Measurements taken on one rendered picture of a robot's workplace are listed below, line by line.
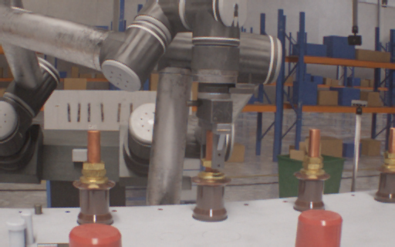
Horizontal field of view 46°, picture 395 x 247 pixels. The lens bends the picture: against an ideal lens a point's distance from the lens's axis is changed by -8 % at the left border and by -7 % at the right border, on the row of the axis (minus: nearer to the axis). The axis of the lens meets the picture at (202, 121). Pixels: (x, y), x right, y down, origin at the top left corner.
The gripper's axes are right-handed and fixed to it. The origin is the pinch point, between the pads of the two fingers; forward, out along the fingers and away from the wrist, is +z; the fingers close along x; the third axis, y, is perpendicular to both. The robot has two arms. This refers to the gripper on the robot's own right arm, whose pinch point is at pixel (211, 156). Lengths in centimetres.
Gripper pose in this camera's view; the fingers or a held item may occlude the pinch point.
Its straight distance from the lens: 113.6
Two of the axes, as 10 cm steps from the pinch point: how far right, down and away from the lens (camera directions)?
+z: -0.3, 9.9, 1.0
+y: -9.7, -0.1, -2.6
